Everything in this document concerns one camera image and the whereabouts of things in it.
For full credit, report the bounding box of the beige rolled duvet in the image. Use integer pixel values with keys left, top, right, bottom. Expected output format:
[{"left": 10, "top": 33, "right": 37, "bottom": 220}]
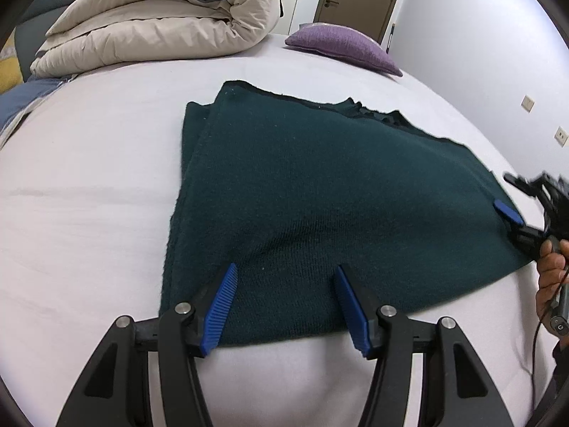
[{"left": 30, "top": 0, "right": 282, "bottom": 78}]

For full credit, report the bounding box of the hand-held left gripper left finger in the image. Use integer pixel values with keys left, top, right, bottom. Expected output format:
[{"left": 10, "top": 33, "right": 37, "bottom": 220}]
[{"left": 55, "top": 262, "right": 238, "bottom": 427}]

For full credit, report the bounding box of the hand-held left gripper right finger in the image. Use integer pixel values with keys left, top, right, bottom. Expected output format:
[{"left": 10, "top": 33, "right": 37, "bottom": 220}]
[{"left": 333, "top": 264, "right": 516, "bottom": 427}]

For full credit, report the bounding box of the purple cushion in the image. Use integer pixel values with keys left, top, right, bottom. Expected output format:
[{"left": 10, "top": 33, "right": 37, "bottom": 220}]
[{"left": 284, "top": 24, "right": 403, "bottom": 76}]

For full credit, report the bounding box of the person's right hand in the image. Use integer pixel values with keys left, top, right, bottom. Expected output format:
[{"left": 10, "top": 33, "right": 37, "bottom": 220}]
[{"left": 536, "top": 239, "right": 569, "bottom": 323}]

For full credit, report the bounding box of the dark green sweater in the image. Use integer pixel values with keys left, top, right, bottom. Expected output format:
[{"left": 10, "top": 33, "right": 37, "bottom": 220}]
[{"left": 159, "top": 80, "right": 532, "bottom": 348}]

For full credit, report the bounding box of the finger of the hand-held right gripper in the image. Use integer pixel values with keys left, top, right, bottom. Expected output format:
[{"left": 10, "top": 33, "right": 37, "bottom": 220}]
[
  {"left": 493, "top": 199, "right": 554, "bottom": 256},
  {"left": 503, "top": 171, "right": 556, "bottom": 201}
]

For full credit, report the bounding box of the yellow cushion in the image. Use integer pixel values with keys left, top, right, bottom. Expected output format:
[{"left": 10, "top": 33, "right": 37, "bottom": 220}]
[{"left": 0, "top": 47, "right": 25, "bottom": 94}]

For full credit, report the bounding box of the grey headboard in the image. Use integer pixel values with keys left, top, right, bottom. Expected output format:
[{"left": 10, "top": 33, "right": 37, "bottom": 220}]
[{"left": 15, "top": 0, "right": 110, "bottom": 69}]

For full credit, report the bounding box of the blue blanket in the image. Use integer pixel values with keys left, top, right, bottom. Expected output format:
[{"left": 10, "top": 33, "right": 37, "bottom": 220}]
[{"left": 0, "top": 75, "right": 60, "bottom": 136}]

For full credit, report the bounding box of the black cable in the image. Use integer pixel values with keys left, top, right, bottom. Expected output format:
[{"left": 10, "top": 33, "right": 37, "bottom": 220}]
[{"left": 531, "top": 240, "right": 569, "bottom": 414}]

